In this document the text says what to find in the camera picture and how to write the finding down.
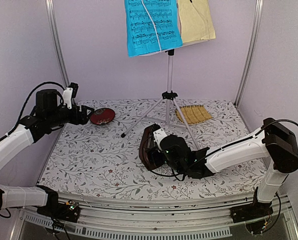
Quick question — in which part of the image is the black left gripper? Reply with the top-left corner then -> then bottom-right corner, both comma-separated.
47,103 -> 95,128

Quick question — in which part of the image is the dark red wooden metronome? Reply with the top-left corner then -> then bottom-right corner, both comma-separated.
139,126 -> 158,171

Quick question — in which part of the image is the white tripod music stand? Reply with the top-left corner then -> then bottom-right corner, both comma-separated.
121,49 -> 199,149

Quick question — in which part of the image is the blue sheet music page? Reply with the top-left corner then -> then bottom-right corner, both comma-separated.
124,0 -> 183,57

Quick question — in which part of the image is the yellow paper sheet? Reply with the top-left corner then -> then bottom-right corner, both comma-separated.
177,0 -> 216,44

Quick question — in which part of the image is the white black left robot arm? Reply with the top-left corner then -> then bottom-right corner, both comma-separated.
0,83 -> 94,218

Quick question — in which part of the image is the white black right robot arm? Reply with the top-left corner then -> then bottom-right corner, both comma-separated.
139,117 -> 298,218

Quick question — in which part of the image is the red floral round box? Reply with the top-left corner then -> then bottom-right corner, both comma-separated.
90,107 -> 116,126

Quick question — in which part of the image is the woven bamboo tray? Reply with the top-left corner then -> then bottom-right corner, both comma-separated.
180,105 -> 212,125

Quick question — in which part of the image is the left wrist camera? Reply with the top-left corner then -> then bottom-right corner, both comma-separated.
62,82 -> 79,110

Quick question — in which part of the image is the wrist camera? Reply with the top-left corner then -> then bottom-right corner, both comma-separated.
149,124 -> 167,151
62,82 -> 79,110

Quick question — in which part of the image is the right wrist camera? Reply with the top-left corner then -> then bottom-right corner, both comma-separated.
149,124 -> 167,151

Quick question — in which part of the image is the front aluminium rail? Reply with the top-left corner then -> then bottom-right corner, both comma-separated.
10,193 -> 298,240

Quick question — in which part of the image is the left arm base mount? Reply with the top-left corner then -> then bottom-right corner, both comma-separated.
37,195 -> 81,223

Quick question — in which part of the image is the left aluminium frame post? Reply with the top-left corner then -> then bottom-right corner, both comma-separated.
45,0 -> 70,87

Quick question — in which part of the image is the aluminium frame post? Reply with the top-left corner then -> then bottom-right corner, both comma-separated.
45,0 -> 70,87
234,0 -> 264,108

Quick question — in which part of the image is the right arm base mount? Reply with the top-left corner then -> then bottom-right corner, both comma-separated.
230,194 -> 281,236

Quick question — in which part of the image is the right aluminium frame post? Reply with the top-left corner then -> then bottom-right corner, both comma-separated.
234,0 -> 264,108

